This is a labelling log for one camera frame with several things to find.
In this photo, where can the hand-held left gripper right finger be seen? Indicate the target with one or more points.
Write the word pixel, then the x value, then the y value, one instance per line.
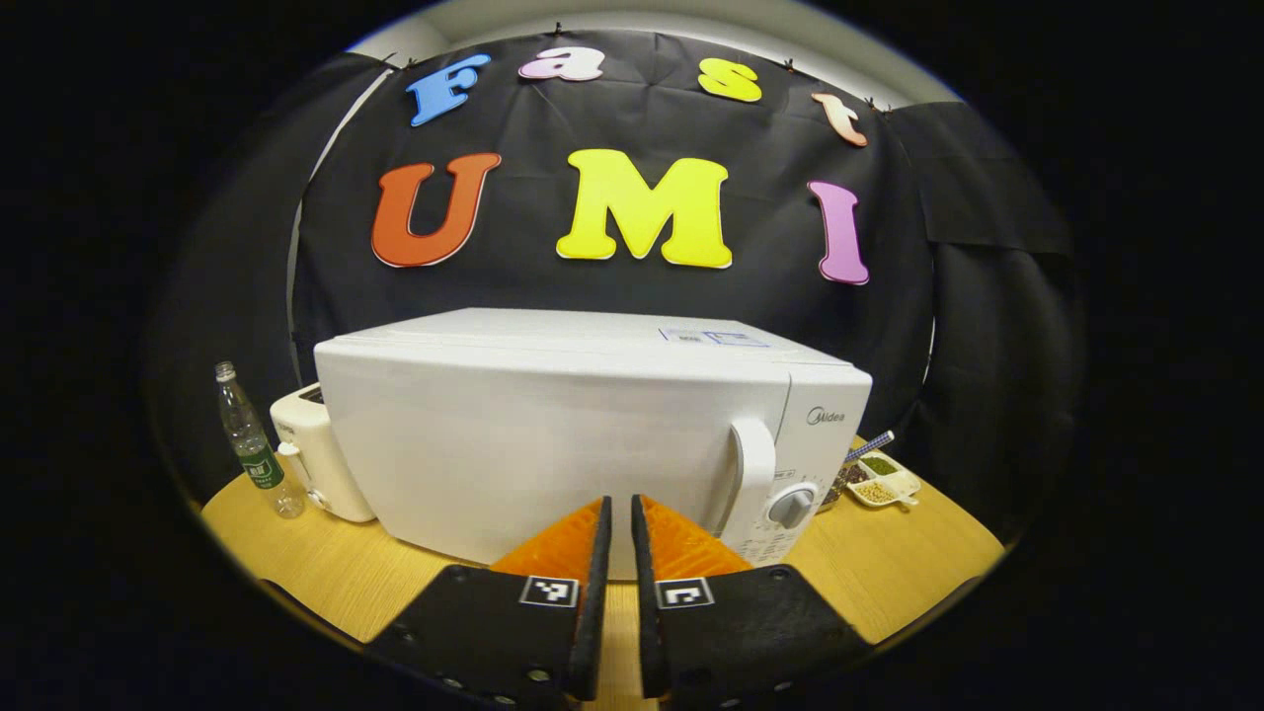
pixel 649 632

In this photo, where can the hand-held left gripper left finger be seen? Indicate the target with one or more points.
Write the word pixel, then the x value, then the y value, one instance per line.
pixel 592 632

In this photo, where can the white microwave oven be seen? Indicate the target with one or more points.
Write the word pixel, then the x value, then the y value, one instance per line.
pixel 494 444

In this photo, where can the white divided dish with beans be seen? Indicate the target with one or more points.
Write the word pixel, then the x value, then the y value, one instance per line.
pixel 879 484

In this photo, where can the white toaster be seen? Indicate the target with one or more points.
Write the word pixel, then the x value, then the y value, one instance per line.
pixel 316 464

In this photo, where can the black backdrop cloth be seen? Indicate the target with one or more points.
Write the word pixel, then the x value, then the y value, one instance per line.
pixel 533 286

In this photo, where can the clear plastic water bottle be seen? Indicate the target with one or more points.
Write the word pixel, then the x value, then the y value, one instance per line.
pixel 259 464

